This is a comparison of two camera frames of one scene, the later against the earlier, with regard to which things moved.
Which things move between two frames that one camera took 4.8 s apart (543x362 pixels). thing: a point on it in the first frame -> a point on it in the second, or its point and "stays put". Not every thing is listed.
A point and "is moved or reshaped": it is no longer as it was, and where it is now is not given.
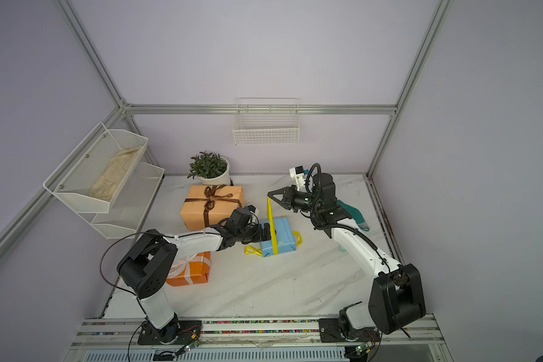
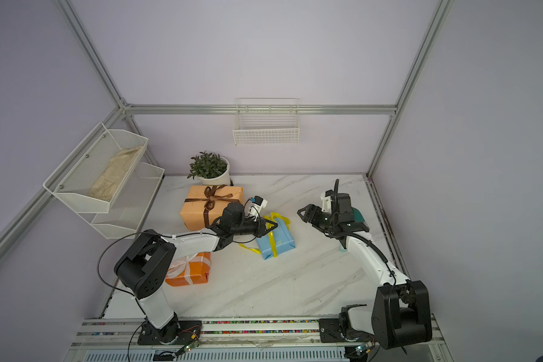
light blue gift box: x=284 y=238 stays put
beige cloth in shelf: x=108 y=183 stays put
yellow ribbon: x=252 y=250 is moved or reshaped
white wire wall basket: x=266 y=121 stays put
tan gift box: x=207 y=206 stays put
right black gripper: x=292 y=195 -> x=311 y=208
